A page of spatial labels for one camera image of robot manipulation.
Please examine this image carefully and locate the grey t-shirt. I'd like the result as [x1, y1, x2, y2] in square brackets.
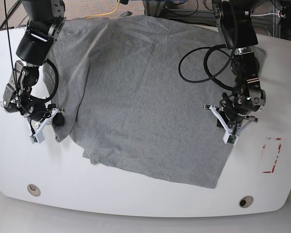
[48, 15, 232, 188]

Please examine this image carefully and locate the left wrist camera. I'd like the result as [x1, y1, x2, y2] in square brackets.
[223, 132, 238, 145]

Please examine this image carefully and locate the left table cable grommet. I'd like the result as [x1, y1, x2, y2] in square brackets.
[27, 184, 41, 197]

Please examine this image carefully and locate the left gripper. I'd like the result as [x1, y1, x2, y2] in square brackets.
[203, 100, 258, 136]

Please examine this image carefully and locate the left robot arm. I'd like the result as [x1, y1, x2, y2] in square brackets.
[195, 0, 266, 144]

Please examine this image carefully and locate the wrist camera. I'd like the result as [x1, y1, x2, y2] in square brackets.
[30, 132, 45, 144]
[223, 132, 238, 145]

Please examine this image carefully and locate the aluminium frame rail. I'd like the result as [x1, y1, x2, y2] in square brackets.
[142, 0, 281, 38]

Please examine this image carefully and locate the red tape rectangle marking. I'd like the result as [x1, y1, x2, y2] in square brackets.
[259, 137, 282, 174]

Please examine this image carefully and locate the yellow cable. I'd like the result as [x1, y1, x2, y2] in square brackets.
[84, 0, 119, 19]

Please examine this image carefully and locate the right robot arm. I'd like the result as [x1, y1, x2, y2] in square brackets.
[1, 0, 66, 143]

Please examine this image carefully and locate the black floor cable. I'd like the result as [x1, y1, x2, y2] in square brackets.
[0, 0, 22, 30]

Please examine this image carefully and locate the right table cable grommet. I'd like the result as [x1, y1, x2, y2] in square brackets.
[239, 196, 254, 208]

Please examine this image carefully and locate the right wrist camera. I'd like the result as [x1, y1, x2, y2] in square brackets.
[30, 132, 45, 144]

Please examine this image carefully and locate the table cable grommet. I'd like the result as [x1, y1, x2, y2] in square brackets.
[239, 196, 254, 208]
[27, 184, 41, 197]

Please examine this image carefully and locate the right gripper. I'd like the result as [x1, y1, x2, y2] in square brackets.
[27, 104, 65, 143]

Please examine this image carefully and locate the white cable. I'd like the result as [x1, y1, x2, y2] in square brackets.
[251, 11, 279, 17]

